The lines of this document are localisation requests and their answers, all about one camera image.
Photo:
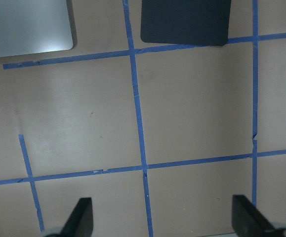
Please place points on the black mousepad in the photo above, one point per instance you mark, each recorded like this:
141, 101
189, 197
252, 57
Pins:
193, 22

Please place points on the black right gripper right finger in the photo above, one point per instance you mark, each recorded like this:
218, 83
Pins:
247, 221

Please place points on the silver closed laptop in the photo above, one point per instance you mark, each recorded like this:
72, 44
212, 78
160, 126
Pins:
34, 26

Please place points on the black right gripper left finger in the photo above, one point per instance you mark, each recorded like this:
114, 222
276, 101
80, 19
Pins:
80, 222

